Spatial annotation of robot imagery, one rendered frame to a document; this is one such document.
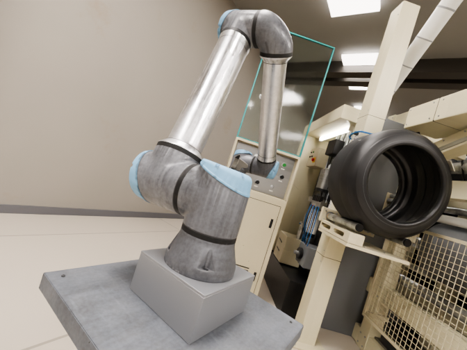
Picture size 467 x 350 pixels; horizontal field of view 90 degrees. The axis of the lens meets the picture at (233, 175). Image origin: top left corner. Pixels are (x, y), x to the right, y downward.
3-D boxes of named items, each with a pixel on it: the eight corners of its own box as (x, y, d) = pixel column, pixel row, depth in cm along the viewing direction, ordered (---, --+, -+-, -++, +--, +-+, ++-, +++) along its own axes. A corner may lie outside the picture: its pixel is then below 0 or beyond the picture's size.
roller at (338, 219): (325, 218, 159) (327, 212, 159) (331, 220, 160) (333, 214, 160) (354, 230, 124) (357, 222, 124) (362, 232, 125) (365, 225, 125)
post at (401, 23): (290, 330, 174) (390, 12, 176) (307, 335, 175) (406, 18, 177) (296, 342, 161) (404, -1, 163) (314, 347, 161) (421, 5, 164)
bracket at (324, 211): (317, 219, 162) (322, 205, 162) (371, 236, 164) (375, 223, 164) (320, 220, 158) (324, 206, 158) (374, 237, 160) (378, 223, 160)
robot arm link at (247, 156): (258, 157, 121) (251, 180, 119) (238, 152, 125) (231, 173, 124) (254, 151, 113) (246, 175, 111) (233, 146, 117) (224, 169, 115)
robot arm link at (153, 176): (163, 207, 57) (265, -5, 77) (113, 187, 64) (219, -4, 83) (190, 219, 71) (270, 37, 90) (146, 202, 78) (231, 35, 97)
